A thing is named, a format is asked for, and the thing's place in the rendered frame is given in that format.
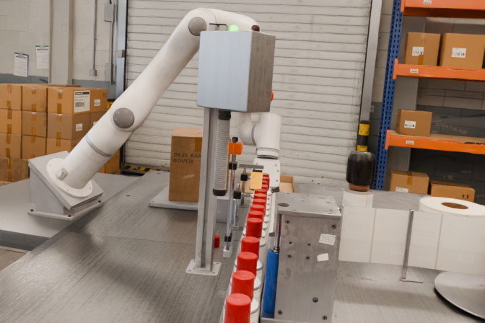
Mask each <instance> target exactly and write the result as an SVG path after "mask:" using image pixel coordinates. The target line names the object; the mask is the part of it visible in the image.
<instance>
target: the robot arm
mask: <svg viewBox="0 0 485 323"><path fill-rule="evenodd" d="M209 23H216V24H226V25H227V26H228V31H230V27H231V25H236V26H238V31H241V30H251V27H252V25H258V23H257V22H256V21H255V20H254V19H251V18H249V17H246V16H244V15H241V14H235V13H232V12H226V11H222V10H219V9H210V8H203V7H201V8H197V9H194V10H192V11H190V12H189V13H188V14H187V15H186V16H185V17H184V18H183V20H182V21H181V22H180V24H179V25H178V26H177V27H176V28H175V30H174V31H173V33H172V34H171V36H170V37H169V38H168V40H167V42H166V43H165V44H164V45H163V46H162V48H161V49H160V51H159V52H158V53H157V55H156V56H155V57H154V58H153V59H152V61H151V62H150V63H149V65H148V66H147V67H146V68H145V69H144V70H143V72H142V73H141V74H140V75H139V76H138V78H137V79H136V80H135V81H134V82H133V83H132V84H131V86H130V87H129V88H128V89H127V90H126V91H125V92H124V93H123V94H122V95H121V96H120V97H119V98H118V99H117V100H116V101H115V102H114V103H113V104H112V106H111V108H110V109H109V110H108V111H107V112H106V113H105V114H104V115H103V116H102V117H101V118H100V120H99V121H98V122H97V123H96V124H95V125H94V126H93V127H92V129H91V130H90V131H89V132H88V133H87V134H86V136H85V137H84V138H83V139H82V140H81V141H80V142H79V143H78V144H77V145H76V146H75V147H74V149H73V150H72V151H71V152H70V153H69V155H68V156H67V157H66V158H65V159H58V158H57V159H51V160H50V161H49V162H48V163H47V165H46V172H47V175H48V177H49V179H50V180H51V182H52V183H53V184H54V185H55V186H56V187H57V188H58V189H59V190H61V191H62V192H64V193H66V194H67V195H70V196H72V197H75V198H86V197H87V196H89V195H90V193H91V192H92V183H91V181H90V180H91V179H92V178H93V177H94V176H95V175H96V174H97V172H98V171H99V170H100V169H101V168H102V167H103V166H104V165H105V163H106V162H107V161H108V160H109V159H110V158H111V157H112V156H113V155H114V153H115V152H116V151H117V150H119V148H120V147H121V146H122V145H123V144H124V143H125V142H126V141H127V139H128V138H129V137H130V136H131V134H132V133H133V132H134V131H135V130H136V129H137V128H139V127H140V126H141V125H142V124H143V123H144V121H145V120H146V119H147V117H148V116H149V114H150V112H151V110H152V108H153V107H154V106H155V105H156V103H157V102H158V100H159V99H160V97H161V96H162V95H163V94H164V92H165V91H166V90H167V88H168V87H169V86H170V85H171V84H172V82H173V81H174V80H175V79H176V77H177V76H178V75H179V73H180V72H181V71H182V70H183V69H184V68H185V66H186V65H187V64H188V63H189V61H190V60H191V59H192V58H193V57H194V56H195V54H196V53H197V52H198V51H199V49H200V39H201V32H202V31H209ZM236 120H237V129H238V133H239V137H240V140H241V141H242V142H243V144H245V145H256V151H254V154H256V155H257V158H255V159H254V161H253V164H257V165H264V169H258V170H263V173H267V174H269V178H270V185H269V187H270V188H271V189H273V190H271V192H272V193H278V192H279V191H280V189H279V183H280V162H279V160H278V158H279V150H280V140H281V123H282V116H280V115H278V114H275V113H269V112H267V113H262V114H260V115H259V120H258V124H255V125H254V124H252V120H251V113H245V112H237V118H236ZM252 171H253V169H252Z"/></svg>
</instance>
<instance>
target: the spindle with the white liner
mask: <svg viewBox="0 0 485 323"><path fill-rule="evenodd" d="M375 168H376V158H375V155H374V154H372V153H370V152H367V151H353V152H351V153H350V155H349V157H348V160H347V168H346V181H347V182H348V183H349V186H348V187H345V188H344V196H343V202H342V205H347V206H356V207H364V208H371V207H372V198H373V191H371V190H370V185H372V184H373V182H374V181H375Z"/></svg>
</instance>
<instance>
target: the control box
mask: <svg viewBox="0 0 485 323"><path fill-rule="evenodd" d="M275 42H276V36H275V35H272V34H268V33H264V32H257V31H253V30H241V31H202V32H201V39H200V51H199V65H198V90H197V103H196V105H197V106H198V107H206V108H212V109H218V110H229V111H235V112H245V113H254V112H270V106H271V97H272V93H271V89H272V79H273V69H274V51H275Z"/></svg>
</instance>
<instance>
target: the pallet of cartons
mask: <svg viewBox="0 0 485 323"><path fill-rule="evenodd" d="M107 102H108V89H100V88H91V87H81V85H73V84H0V186H3V185H8V184H11V183H13V182H18V181H21V180H24V179H25V161H26V160H28V159H34V158H37V157H40V156H46V155H49V154H55V153H58V152H62V151H67V152H68V153H70V152H71V151H72V150H73V149H74V147H75V146H76V145H77V144H78V143H79V142H80V141H81V140H82V139H83V138H84V137H85V136H86V134H87V133H88V132H89V131H90V130H91V129H92V127H93V126H94V125H95V124H96V123H97V122H98V121H99V120H100V118H101V117H102V116H103V115H104V114H105V113H106V112H107V111H108V110H109V109H110V108H107ZM119 163H120V149H119V150H117V151H116V152H115V153H114V155H113V156H112V157H111V158H110V159H109V160H108V161H107V162H106V163H105V165H104V166H103V167H102V168H101V169H100V170H99V171H98V172H99V173H106V174H116V175H120V169H119Z"/></svg>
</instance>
